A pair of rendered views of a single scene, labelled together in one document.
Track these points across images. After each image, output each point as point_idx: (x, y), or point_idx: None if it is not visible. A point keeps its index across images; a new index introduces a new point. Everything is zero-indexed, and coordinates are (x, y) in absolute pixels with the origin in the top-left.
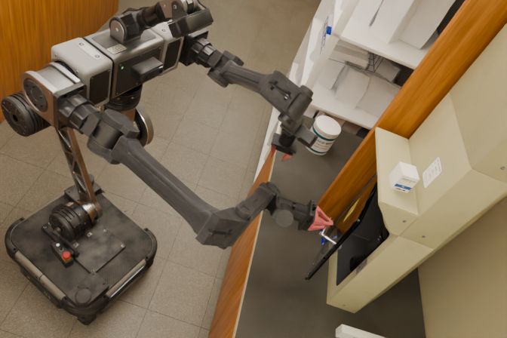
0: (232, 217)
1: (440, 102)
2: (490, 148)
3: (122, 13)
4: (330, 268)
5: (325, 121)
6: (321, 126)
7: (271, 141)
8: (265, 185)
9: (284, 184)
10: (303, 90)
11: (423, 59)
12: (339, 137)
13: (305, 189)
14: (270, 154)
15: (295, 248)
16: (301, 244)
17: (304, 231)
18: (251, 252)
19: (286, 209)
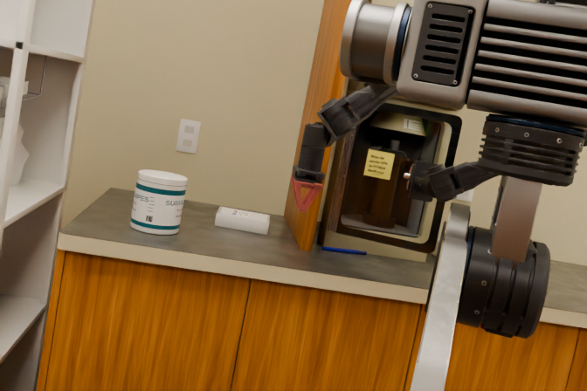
0: None
1: None
2: None
3: None
4: (385, 249)
5: (155, 174)
6: (174, 178)
7: (317, 176)
8: (443, 168)
9: (278, 259)
10: None
11: None
12: (112, 212)
13: (268, 248)
14: (66, 353)
15: (381, 267)
16: (369, 263)
17: (347, 259)
18: (362, 351)
19: (466, 162)
